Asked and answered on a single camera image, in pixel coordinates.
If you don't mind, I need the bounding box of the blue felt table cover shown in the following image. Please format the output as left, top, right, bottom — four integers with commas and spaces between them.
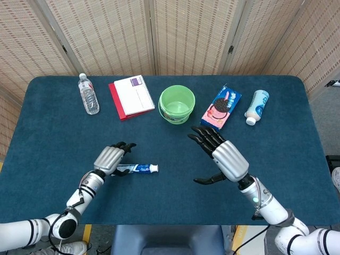
0, 75, 330, 226

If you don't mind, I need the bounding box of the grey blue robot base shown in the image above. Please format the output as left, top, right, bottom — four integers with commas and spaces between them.
110, 225, 225, 255

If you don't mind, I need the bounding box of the grey shoe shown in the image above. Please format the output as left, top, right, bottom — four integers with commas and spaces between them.
331, 166, 340, 193

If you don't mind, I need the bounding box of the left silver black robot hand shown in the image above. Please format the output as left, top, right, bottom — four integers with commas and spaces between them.
93, 141, 137, 177

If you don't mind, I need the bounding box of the red folder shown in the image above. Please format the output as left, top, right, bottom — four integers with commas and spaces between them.
108, 82, 150, 122

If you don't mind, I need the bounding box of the green plastic bucket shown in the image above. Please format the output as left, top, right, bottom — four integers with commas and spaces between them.
158, 84, 197, 125

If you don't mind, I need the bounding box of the clear plastic water bottle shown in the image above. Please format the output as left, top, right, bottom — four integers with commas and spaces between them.
78, 73, 100, 115

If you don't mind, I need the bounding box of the white blue lotion bottle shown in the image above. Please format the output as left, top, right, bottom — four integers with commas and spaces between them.
244, 89, 270, 126

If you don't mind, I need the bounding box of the black box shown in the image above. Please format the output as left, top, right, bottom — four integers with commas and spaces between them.
325, 155, 340, 171

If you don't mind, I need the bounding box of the white sneaker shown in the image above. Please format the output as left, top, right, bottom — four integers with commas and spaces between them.
47, 241, 88, 255

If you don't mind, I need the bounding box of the blue and white toothpaste tube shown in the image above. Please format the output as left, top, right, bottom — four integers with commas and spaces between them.
116, 163, 159, 174

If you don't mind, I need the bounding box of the bamboo folding screen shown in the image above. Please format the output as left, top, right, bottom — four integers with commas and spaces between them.
0, 0, 340, 160

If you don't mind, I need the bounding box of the black floor cable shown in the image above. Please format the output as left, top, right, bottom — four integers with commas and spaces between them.
230, 225, 269, 252

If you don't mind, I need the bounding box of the blue cookie box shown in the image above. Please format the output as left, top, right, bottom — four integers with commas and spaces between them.
200, 84, 242, 133

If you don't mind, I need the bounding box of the white spiral notebook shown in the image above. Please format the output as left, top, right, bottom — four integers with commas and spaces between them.
113, 74, 156, 116

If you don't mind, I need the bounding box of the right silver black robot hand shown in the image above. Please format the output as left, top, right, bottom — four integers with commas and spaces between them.
187, 125, 250, 185

